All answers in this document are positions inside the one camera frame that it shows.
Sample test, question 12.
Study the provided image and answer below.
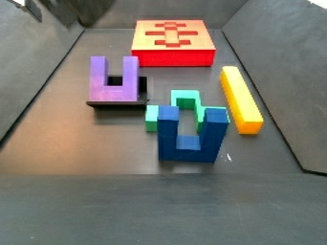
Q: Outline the black angle fixture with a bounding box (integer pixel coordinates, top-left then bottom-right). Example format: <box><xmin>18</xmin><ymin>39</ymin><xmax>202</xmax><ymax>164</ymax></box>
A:
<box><xmin>86</xmin><ymin>76</ymin><xmax>149</xmax><ymax>107</ymax></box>

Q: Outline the purple U-shaped block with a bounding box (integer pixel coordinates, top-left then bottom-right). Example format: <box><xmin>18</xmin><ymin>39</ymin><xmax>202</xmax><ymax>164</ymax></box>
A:
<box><xmin>90</xmin><ymin>56</ymin><xmax>139</xmax><ymax>102</ymax></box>

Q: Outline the blue U-shaped block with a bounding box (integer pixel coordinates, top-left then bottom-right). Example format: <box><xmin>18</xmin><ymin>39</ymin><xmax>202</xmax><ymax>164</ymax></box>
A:
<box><xmin>158</xmin><ymin>105</ymin><xmax>230</xmax><ymax>164</ymax></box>

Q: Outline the yellow long bar block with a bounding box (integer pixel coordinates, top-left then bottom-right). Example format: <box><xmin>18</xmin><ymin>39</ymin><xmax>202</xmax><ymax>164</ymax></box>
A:
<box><xmin>221</xmin><ymin>66</ymin><xmax>265</xmax><ymax>135</ymax></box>

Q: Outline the red board with cutouts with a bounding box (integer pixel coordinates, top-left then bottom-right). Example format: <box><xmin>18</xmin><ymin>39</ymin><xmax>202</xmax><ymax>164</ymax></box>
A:
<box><xmin>133</xmin><ymin>20</ymin><xmax>217</xmax><ymax>67</ymax></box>

